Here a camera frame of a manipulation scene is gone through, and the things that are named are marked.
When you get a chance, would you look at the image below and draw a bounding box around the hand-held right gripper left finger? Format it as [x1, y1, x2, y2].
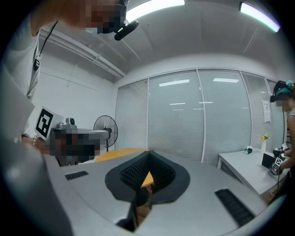
[49, 150, 150, 236]

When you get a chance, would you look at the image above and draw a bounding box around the person's left forearm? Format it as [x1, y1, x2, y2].
[22, 135, 50, 154]

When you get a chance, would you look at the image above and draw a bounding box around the white ceiling pipe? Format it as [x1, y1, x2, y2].
[39, 29, 127, 80]

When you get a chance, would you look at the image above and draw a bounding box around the white rectangular table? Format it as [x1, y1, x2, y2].
[218, 148, 289, 196]

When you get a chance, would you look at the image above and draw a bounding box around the vase with yellow flowers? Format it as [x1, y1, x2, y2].
[260, 133, 269, 154]

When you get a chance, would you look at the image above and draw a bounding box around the ceiling light tube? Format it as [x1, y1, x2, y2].
[125, 0, 185, 23]
[239, 1, 281, 33]

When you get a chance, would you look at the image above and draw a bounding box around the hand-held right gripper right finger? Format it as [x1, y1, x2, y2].
[138, 150, 269, 236]

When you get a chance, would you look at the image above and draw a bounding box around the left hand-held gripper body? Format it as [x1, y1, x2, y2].
[34, 105, 110, 167]

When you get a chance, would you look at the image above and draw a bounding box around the glass partition with blinds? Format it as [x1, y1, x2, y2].
[115, 68, 285, 165]

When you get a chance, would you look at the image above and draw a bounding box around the black head camera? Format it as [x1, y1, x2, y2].
[114, 0, 139, 41]

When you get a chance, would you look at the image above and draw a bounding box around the white paper notice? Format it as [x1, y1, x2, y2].
[261, 99, 273, 124]

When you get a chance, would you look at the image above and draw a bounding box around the flat rectangular board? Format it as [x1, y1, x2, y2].
[262, 153, 275, 169]

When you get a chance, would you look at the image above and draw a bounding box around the person's head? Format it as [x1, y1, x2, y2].
[31, 0, 130, 35]

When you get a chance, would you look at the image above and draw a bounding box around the black floor fan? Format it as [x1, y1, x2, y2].
[93, 114, 119, 153]

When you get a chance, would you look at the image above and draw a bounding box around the person's grey printed shirt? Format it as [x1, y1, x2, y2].
[0, 13, 74, 236]

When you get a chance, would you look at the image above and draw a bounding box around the black neck cable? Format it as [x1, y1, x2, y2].
[33, 20, 59, 71]

